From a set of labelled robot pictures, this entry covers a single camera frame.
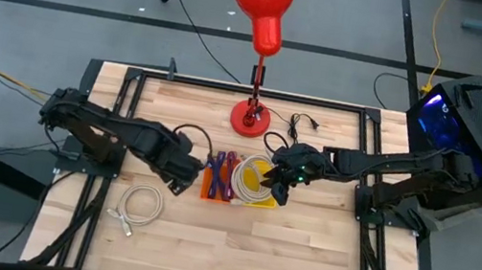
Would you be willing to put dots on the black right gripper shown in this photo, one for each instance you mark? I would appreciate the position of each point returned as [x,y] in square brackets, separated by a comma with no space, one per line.
[297,163]

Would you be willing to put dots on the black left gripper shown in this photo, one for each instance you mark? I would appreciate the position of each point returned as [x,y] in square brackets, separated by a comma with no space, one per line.
[180,164]

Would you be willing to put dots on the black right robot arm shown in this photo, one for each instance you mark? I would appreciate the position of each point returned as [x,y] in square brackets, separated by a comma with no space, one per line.
[386,165]

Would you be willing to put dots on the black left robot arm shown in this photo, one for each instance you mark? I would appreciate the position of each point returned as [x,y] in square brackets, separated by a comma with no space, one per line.
[135,130]

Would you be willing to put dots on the orange plastic basket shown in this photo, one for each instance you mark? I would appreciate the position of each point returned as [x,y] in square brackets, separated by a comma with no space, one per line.
[205,187]

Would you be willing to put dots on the yellow plastic basket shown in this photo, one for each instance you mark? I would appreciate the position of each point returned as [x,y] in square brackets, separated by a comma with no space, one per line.
[255,181]

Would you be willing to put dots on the red desk lamp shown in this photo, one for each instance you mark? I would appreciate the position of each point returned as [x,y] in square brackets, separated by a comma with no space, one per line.
[265,13]

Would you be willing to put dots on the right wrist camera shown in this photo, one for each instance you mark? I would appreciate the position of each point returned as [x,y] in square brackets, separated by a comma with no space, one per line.
[280,194]

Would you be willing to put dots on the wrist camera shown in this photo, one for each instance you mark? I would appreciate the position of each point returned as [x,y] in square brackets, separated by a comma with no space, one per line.
[280,194]
[179,187]

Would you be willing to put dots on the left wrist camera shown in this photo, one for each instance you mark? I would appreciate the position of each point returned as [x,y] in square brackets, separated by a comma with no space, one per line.
[179,187]

